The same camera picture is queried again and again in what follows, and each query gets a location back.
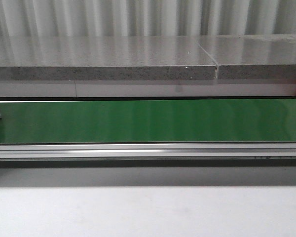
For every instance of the grey stone countertop slab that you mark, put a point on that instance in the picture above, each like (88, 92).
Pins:
(149, 58)

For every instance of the aluminium conveyor frame rail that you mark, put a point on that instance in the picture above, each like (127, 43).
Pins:
(208, 154)

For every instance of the white pleated curtain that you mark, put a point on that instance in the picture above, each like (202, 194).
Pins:
(146, 17)

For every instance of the green conveyor belt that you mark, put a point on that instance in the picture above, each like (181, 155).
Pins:
(143, 121)

